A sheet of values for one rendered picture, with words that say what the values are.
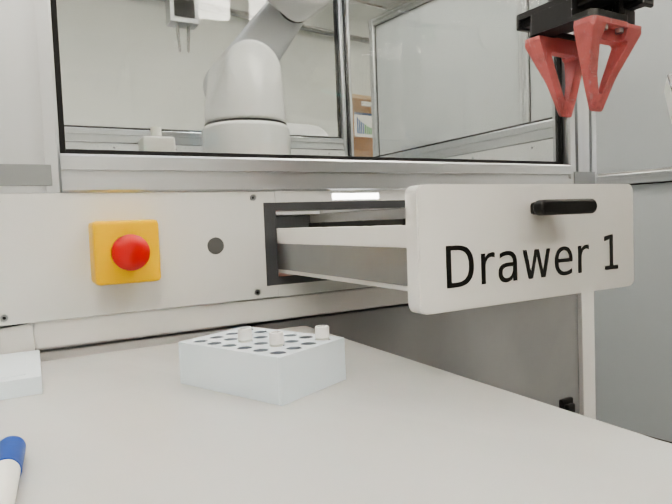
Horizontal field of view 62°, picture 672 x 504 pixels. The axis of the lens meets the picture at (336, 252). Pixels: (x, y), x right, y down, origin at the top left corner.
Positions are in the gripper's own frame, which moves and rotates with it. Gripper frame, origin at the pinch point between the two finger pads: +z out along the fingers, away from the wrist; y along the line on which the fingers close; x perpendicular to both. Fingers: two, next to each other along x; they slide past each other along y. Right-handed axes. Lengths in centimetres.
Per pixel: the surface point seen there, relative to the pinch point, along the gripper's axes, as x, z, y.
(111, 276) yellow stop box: 38, 16, 31
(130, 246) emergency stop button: 35.9, 12.8, 28.5
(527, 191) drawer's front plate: 4.2, 7.9, 2.4
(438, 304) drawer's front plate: 15.1, 17.6, 2.1
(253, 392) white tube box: 30.4, 23.8, 6.3
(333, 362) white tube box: 23.1, 22.4, 6.3
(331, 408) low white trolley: 26.2, 24.3, 1.0
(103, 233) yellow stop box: 38, 11, 31
